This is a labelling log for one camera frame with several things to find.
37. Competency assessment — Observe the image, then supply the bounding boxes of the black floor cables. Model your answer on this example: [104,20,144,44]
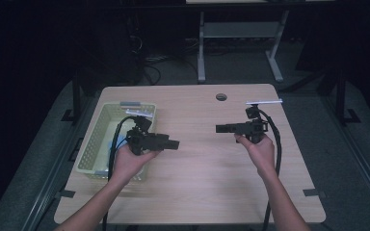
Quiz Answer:
[141,54,200,86]

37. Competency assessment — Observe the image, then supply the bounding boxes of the person's left hand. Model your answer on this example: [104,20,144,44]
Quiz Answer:
[110,143,160,189]

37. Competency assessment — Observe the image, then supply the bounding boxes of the pale yellow plastic basket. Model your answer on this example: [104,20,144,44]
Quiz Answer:
[75,101,157,181]

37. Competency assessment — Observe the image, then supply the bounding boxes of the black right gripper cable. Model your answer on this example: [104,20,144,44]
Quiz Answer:
[258,109,282,231]

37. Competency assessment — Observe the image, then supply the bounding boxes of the person's right hand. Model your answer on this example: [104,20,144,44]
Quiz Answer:
[234,134,277,179]

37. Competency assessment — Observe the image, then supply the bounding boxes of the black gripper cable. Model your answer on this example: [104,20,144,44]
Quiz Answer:
[258,109,282,231]
[101,115,143,231]

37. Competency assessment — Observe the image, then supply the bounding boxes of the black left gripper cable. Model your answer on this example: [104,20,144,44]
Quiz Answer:
[101,115,143,231]

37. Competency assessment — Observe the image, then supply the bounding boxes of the black metal stand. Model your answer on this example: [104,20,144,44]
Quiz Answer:
[335,68,362,126]
[61,70,89,124]

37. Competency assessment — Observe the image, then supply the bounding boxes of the grey metal table frame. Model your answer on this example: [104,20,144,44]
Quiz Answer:
[197,9,290,84]

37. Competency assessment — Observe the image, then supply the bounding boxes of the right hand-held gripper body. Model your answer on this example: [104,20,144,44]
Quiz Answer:
[235,98,283,143]

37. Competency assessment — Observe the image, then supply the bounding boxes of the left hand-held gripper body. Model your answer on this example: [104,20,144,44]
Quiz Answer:
[125,109,172,157]

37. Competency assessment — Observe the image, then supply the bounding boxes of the grey tape strip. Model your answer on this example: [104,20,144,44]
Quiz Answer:
[55,190,76,199]
[303,189,326,197]

